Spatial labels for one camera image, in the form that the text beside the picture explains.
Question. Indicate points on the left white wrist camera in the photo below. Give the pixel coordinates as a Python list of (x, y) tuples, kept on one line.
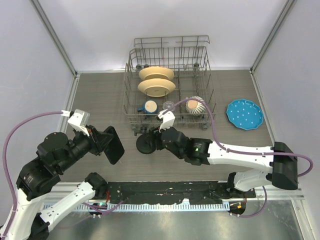
[(78, 120)]

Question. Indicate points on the striped ceramic bowl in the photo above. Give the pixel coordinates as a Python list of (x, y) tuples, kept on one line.
[(194, 107)]

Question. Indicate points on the black smartphone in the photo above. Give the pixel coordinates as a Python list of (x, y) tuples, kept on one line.
[(112, 145)]

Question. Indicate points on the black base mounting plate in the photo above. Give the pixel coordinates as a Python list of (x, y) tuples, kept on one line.
[(170, 192)]

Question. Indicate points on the front beige plate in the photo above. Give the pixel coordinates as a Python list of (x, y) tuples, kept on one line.
[(156, 87)]

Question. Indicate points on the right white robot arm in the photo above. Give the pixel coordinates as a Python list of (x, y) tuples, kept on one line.
[(273, 165)]

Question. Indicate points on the clear glass cup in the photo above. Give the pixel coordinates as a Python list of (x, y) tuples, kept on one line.
[(169, 105)]

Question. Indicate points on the beige plate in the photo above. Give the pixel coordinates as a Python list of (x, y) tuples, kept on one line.
[(156, 72), (156, 87)]

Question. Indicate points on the black phone stand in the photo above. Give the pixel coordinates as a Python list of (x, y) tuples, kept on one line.
[(142, 144)]

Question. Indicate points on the blue mug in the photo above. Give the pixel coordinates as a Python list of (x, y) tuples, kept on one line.
[(148, 107)]

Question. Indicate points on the grey wire dish rack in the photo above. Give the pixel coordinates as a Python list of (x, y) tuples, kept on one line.
[(188, 58)]

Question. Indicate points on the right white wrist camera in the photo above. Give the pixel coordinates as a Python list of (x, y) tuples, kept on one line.
[(167, 119)]

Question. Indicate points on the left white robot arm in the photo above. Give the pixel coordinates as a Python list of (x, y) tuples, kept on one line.
[(34, 183)]

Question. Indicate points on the perforated cable tray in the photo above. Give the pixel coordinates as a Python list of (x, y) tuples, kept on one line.
[(185, 206)]

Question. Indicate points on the rear beige plate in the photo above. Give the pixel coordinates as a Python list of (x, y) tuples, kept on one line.
[(156, 72)]

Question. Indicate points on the blue dotted plate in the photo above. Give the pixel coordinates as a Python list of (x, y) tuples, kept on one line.
[(244, 114)]

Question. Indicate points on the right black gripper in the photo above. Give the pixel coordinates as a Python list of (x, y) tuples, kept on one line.
[(153, 130)]

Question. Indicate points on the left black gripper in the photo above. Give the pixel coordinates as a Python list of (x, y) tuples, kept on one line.
[(96, 138)]

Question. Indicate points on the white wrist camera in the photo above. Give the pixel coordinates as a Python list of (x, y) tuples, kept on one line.
[(78, 120), (167, 119)]

